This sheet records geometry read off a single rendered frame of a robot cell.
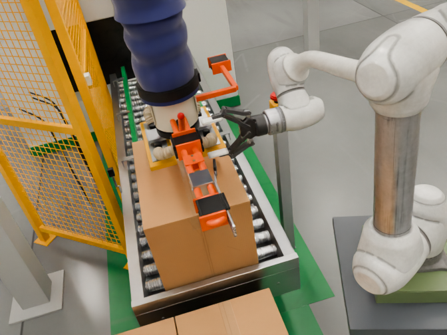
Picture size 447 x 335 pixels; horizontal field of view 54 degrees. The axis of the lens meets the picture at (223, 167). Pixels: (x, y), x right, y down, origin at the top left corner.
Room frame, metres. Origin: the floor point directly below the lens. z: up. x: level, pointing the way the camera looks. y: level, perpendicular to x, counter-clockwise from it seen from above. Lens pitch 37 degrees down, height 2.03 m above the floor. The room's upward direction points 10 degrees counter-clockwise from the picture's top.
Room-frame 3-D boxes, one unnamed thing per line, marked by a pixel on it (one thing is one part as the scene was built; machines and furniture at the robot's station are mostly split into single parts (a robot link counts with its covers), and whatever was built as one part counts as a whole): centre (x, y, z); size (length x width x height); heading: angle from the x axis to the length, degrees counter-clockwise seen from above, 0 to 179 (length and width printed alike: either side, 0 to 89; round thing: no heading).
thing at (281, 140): (1.78, -0.31, 0.50); 0.07 x 0.07 x 1.00; 8
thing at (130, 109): (2.61, 0.59, 0.60); 1.60 x 0.11 x 0.09; 8
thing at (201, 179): (1.01, 0.07, 1.21); 0.07 x 0.07 x 0.04; 9
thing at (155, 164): (1.46, 0.24, 1.12); 0.34 x 0.10 x 0.05; 9
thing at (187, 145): (1.23, 0.11, 1.22); 0.10 x 0.08 x 0.06; 99
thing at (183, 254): (1.46, 0.16, 0.75); 0.60 x 0.40 x 0.40; 8
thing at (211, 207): (0.88, 0.06, 1.22); 0.08 x 0.07 x 0.05; 9
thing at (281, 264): (1.14, 0.11, 0.58); 0.70 x 0.03 x 0.06; 98
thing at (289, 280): (1.14, 0.11, 0.48); 0.70 x 0.03 x 0.15; 98
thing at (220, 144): (1.49, 0.05, 1.12); 0.34 x 0.10 x 0.05; 9
